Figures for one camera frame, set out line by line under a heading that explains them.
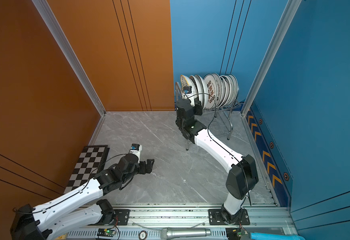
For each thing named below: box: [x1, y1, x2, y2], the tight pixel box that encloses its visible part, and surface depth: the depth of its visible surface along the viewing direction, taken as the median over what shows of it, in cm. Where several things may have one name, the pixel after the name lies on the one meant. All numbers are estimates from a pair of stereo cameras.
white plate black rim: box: [219, 75, 232, 107], surface depth 79 cm
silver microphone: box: [160, 228, 211, 240], surface depth 69 cm
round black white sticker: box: [138, 230, 148, 240], surface depth 71 cm
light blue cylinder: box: [249, 232, 306, 240], surface depth 68 cm
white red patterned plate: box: [203, 73, 218, 110], surface depth 81 cm
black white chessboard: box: [64, 145, 110, 194], surface depth 90 cm
